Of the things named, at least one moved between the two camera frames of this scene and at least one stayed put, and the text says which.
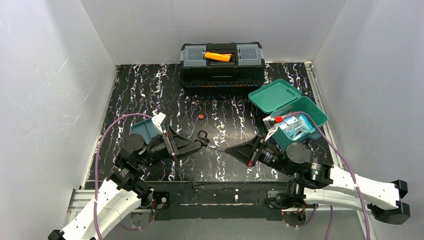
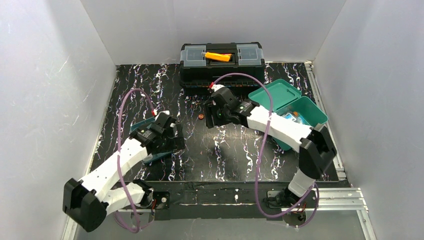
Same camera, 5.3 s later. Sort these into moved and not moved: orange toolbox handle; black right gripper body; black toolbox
Moved: black right gripper body
Not moved: orange toolbox handle; black toolbox
